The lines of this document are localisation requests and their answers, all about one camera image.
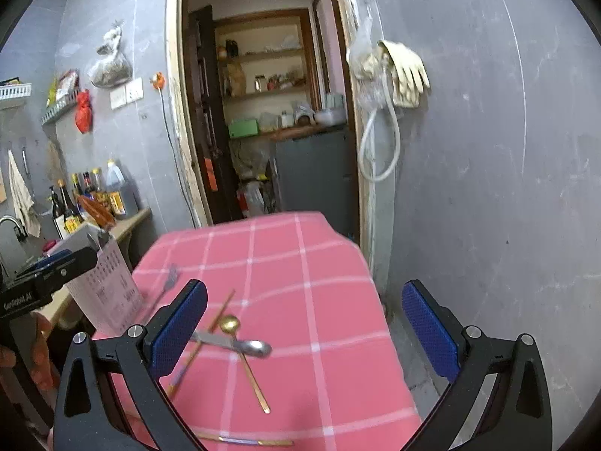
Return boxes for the metal wall shelf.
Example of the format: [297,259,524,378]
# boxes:
[40,95,79,126]

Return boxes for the wooden door frame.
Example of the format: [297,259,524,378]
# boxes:
[165,0,377,245]

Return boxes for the pink checked tablecloth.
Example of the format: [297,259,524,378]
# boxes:
[91,211,421,451]

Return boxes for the beige kitchen counter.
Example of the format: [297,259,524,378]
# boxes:
[47,207,154,330]

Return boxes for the orange snack packet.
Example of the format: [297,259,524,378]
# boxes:
[76,195,116,227]

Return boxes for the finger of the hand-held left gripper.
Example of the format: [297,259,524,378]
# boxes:
[14,250,73,279]
[0,245,100,294]

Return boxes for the red seasoning packet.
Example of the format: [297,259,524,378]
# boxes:
[56,70,79,100]

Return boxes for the cream rubber gloves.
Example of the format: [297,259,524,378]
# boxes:
[378,40,431,108]

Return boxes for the grey cooking pot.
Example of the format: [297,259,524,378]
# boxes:
[313,107,346,127]

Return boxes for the clear hanging plastic bag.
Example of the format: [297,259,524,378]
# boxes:
[346,14,391,114]

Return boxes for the clear bag of dried goods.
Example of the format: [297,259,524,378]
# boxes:
[87,21,133,89]

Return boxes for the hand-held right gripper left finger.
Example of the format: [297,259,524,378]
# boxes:
[53,278,208,451]

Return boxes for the brown hanging cloth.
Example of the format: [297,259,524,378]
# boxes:
[47,141,65,177]

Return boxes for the wooden cutting board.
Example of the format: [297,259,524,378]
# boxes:
[268,124,349,141]

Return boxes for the white plastic wall basket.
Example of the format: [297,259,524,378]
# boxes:
[0,83,33,102]

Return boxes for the green box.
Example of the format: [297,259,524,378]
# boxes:
[228,119,260,140]

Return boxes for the red plastic bag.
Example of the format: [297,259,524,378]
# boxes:
[74,89,94,133]

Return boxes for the dark sauce bottle yellow cap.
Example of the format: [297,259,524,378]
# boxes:
[92,168,112,213]

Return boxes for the grey cabinet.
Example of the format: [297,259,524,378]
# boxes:
[273,128,361,243]

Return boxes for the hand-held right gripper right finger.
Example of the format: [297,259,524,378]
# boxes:
[401,279,554,451]

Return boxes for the clear plastic floor container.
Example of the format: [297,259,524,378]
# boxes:
[237,180,266,217]

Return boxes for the beige hanging towel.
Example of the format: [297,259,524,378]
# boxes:
[8,150,42,238]

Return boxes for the silver fork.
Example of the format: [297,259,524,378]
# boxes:
[141,264,180,322]

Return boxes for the silver spoon handle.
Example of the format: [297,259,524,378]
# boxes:
[190,330,273,359]

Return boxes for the dark pump bottle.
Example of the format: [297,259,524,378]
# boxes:
[49,185,71,240]

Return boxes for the white power cable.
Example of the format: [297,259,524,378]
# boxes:
[159,88,189,186]

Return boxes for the person's left hand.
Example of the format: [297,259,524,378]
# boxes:
[31,312,63,390]

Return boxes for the wooden shelf unit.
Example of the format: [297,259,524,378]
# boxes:
[213,8,323,140]

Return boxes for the white perforated utensil holder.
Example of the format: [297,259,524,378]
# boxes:
[65,230,145,335]

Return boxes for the dark wooden door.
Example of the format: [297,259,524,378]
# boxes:
[181,5,246,224]

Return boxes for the yellow label sauce bottle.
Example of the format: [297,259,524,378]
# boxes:
[57,179,86,234]

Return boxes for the brown paper bag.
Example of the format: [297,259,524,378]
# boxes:
[226,63,247,97]

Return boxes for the curved steel faucet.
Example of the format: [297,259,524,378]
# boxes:
[0,215,27,245]

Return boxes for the gold spoon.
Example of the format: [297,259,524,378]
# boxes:
[219,316,272,415]

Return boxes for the white hose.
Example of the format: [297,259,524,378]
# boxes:
[359,103,402,182]

